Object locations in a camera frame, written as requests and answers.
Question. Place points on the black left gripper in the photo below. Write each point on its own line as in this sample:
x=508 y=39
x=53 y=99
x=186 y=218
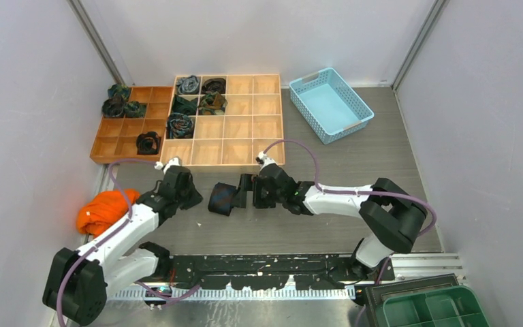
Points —
x=196 y=197

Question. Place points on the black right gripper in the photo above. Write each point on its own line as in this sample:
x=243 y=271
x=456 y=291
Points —
x=248 y=184

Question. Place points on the navy brown striped tie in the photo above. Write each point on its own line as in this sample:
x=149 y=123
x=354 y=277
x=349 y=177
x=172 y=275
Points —
x=221 y=198

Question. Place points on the light wooden compartment tray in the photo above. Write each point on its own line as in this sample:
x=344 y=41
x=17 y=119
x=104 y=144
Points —
x=253 y=119

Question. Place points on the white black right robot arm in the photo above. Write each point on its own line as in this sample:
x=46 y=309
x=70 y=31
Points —
x=394 y=217

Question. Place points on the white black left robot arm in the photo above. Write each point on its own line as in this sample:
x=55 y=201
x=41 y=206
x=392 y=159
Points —
x=80 y=281

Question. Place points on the black rolled tie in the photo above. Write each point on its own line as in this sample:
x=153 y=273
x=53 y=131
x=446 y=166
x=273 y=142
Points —
x=148 y=143

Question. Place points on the blue paisley rolled tie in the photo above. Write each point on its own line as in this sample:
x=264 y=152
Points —
x=180 y=126

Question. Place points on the dark orange wooden compartment tray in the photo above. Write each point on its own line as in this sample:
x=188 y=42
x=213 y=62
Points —
x=116 y=138

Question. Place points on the dark green rolled tie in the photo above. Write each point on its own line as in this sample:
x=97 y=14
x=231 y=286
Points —
x=184 y=105

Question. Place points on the orange cloth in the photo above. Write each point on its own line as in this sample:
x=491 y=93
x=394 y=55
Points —
x=104 y=210

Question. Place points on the green dotted rolled tie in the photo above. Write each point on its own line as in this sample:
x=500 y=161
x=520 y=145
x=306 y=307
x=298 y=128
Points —
x=134 y=110

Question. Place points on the green patterned rolled tie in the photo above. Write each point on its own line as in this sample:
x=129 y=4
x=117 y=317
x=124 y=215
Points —
x=212 y=103

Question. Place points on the dark striped rolled tie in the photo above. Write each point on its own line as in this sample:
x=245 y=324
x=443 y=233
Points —
x=114 y=107

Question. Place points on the grey blue rolled tie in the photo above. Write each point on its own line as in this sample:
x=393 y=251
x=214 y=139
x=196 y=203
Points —
x=188 y=85

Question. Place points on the dark brown rolled tie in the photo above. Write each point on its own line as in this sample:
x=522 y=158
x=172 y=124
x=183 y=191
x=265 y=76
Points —
x=214 y=85

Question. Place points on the teal patterned rolled tie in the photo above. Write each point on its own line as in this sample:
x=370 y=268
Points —
x=120 y=90

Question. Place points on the light blue plastic basket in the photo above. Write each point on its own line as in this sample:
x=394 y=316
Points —
x=329 y=105

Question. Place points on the green plastic bin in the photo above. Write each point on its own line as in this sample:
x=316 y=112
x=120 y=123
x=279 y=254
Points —
x=448 y=306

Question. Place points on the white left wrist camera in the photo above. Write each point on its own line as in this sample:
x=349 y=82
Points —
x=164 y=166

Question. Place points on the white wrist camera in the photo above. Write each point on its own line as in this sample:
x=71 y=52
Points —
x=164 y=166
x=264 y=160

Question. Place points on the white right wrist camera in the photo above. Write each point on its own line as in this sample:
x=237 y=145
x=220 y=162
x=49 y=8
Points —
x=264 y=160

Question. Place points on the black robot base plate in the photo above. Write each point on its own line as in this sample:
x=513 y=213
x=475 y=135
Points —
x=266 y=272

